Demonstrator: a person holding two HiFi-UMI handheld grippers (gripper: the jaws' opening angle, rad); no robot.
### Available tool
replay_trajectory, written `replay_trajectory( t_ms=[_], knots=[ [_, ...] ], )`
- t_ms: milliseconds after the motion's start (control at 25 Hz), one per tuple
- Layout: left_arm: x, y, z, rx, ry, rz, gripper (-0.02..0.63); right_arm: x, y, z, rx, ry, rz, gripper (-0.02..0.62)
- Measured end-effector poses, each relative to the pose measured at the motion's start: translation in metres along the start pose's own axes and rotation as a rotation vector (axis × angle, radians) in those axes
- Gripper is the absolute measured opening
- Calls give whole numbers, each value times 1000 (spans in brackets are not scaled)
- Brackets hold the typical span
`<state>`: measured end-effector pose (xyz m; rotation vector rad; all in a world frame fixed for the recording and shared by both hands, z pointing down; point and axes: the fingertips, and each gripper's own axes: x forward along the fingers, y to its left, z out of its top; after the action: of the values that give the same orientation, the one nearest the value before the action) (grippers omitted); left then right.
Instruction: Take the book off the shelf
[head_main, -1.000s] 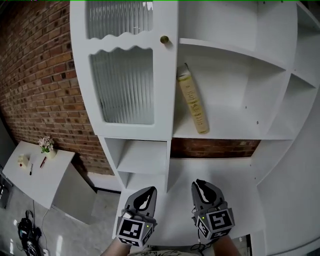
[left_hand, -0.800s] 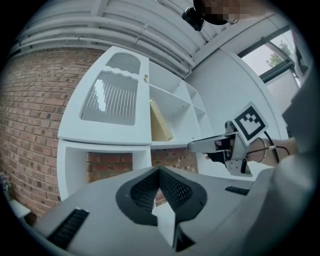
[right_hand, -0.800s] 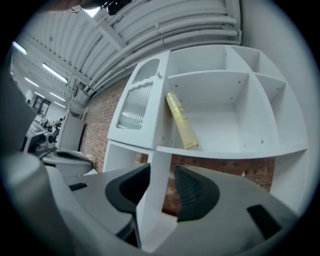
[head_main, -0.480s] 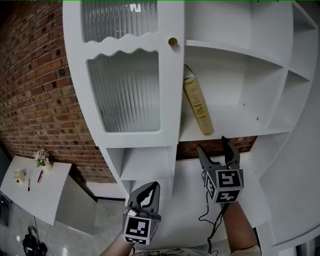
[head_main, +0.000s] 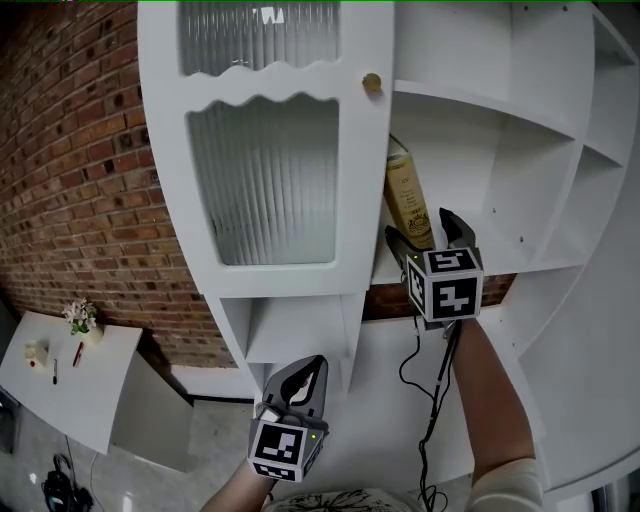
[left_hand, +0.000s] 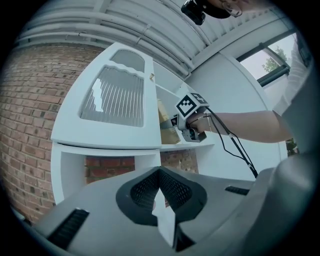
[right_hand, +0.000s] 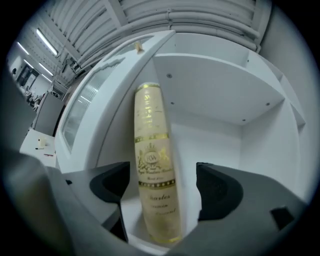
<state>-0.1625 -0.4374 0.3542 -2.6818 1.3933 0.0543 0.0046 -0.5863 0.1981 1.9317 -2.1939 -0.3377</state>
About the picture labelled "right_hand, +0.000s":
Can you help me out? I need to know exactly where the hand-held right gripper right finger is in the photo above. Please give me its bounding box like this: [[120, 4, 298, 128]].
[[195, 162, 309, 241]]

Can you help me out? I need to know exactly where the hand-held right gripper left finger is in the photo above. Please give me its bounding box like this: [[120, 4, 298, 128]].
[[61, 161, 131, 244]]

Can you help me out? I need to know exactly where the cream gold-print book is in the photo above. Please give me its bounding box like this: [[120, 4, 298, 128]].
[[133, 82, 182, 245]]

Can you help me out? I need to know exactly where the white cabinet with shelves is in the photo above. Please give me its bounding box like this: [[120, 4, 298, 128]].
[[54, 29, 307, 249]]

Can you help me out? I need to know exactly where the small white side desk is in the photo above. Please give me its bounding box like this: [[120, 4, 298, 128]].
[[19, 128, 61, 169]]

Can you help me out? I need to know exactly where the white glass cabinet door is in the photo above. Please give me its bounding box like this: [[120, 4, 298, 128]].
[[54, 29, 176, 174]]

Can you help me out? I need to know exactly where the ceiling tube light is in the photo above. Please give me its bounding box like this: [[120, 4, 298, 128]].
[[35, 27, 59, 56], [15, 40, 30, 56]]

